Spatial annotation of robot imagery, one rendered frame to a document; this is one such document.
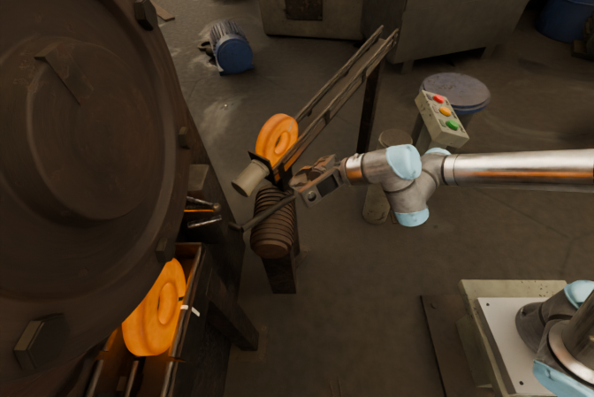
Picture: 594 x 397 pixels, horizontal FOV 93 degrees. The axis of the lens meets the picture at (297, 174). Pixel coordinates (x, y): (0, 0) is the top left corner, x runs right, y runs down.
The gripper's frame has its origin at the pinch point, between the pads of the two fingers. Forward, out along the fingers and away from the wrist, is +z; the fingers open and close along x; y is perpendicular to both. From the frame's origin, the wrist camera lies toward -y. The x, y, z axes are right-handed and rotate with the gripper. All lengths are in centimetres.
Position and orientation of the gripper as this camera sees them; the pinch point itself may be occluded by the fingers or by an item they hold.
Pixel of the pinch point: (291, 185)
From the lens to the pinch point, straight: 81.2
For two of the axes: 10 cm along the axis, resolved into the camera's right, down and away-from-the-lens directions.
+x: -4.6, -8.4, -3.0
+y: 5.3, -5.3, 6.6
